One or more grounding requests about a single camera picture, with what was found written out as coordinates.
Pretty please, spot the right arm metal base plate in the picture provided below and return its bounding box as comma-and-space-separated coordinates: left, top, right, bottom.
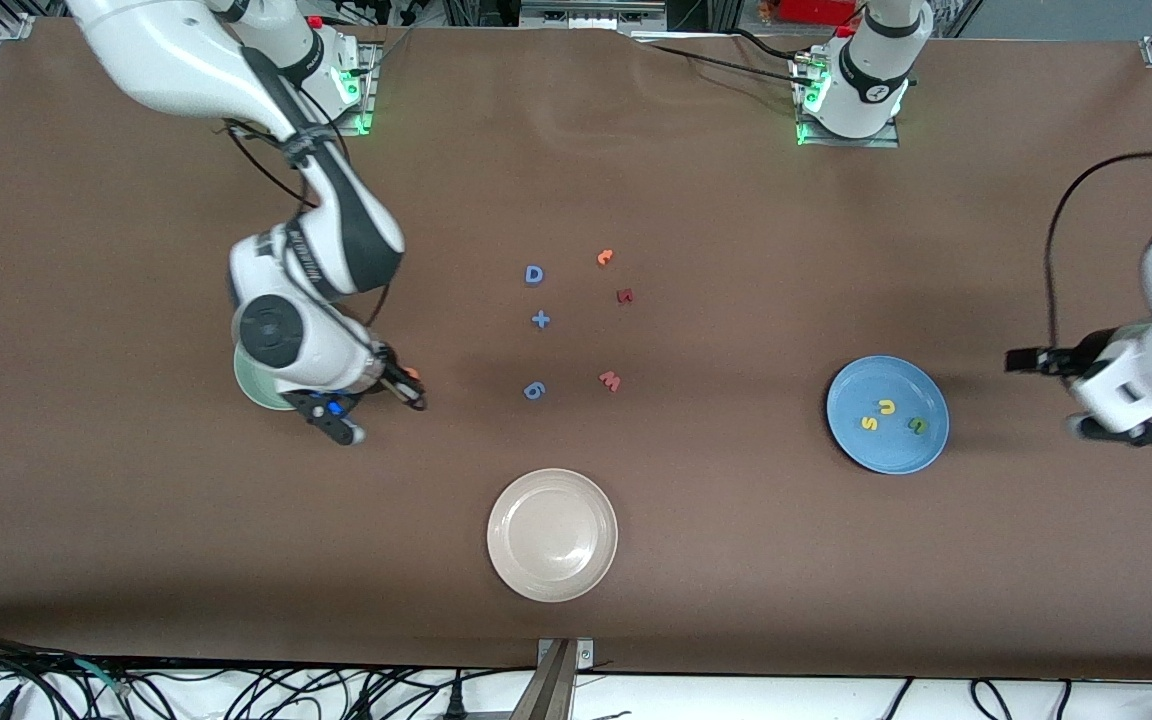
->
331, 40, 379, 137

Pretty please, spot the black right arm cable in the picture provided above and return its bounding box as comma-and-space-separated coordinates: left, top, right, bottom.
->
221, 115, 397, 331

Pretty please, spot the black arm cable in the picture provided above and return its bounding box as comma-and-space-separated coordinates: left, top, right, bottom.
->
1043, 152, 1152, 353
221, 115, 397, 331

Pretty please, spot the aluminium frame post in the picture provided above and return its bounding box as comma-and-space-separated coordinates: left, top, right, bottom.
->
511, 637, 597, 720

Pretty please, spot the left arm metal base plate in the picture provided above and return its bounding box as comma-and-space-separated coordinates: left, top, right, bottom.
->
794, 55, 903, 149

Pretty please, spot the blue plate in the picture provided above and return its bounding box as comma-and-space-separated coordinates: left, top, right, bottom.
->
826, 355, 950, 475

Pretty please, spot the beige plate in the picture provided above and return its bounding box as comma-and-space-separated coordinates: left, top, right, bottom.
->
486, 468, 619, 603

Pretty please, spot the mint green plate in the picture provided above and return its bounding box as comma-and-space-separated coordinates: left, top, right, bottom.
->
233, 340, 302, 412

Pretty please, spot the teal floor cable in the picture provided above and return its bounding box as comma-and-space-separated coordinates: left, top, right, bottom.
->
74, 657, 129, 697

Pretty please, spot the black base cable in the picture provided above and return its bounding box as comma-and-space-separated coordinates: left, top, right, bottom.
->
732, 28, 809, 65
634, 40, 809, 85

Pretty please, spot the red box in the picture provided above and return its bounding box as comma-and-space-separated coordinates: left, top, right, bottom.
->
779, 0, 862, 27

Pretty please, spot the aluminium frame rail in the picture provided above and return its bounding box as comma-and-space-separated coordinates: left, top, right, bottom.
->
516, 0, 672, 33

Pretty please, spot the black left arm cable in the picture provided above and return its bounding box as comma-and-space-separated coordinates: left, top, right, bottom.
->
1043, 152, 1152, 353

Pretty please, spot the brown table cover sheet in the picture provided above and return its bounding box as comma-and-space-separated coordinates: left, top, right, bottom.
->
0, 18, 1152, 683

